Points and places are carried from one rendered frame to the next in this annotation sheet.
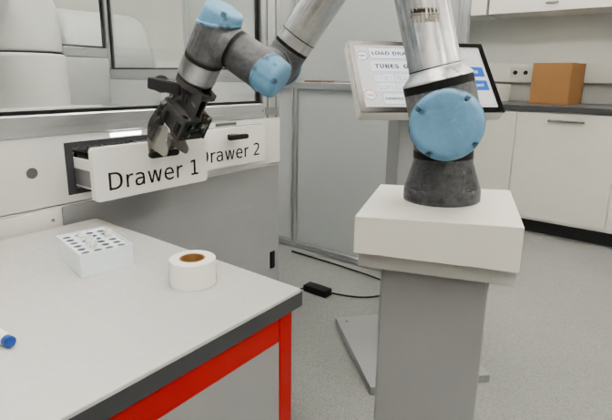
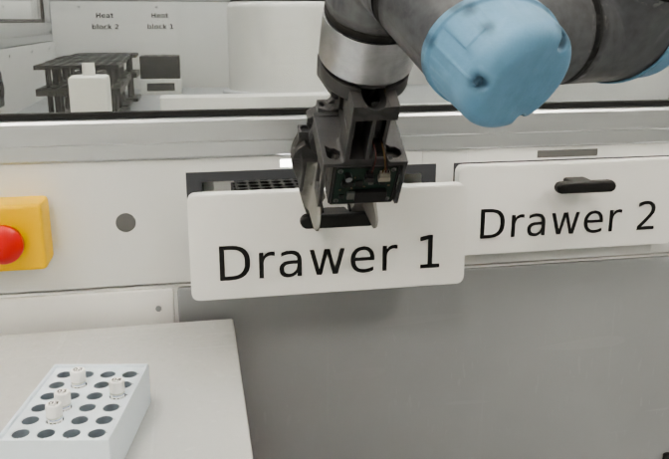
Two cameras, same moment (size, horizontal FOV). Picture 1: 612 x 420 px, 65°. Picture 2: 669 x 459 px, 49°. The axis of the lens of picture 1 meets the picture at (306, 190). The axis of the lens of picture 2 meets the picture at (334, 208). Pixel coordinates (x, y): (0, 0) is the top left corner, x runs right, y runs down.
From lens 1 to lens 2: 53 cm
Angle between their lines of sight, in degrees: 41
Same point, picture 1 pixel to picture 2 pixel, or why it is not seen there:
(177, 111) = (320, 137)
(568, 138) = not seen: outside the picture
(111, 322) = not seen: outside the picture
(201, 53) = not seen: outside the picture
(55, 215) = (162, 301)
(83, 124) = (227, 139)
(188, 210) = (449, 329)
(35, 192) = (130, 257)
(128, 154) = (267, 212)
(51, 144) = (162, 173)
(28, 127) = (124, 140)
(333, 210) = not seen: outside the picture
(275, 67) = (486, 38)
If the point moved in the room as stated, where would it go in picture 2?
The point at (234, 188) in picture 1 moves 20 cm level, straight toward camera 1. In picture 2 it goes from (575, 297) to (523, 352)
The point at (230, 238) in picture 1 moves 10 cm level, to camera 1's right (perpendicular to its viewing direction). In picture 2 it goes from (553, 403) to (627, 430)
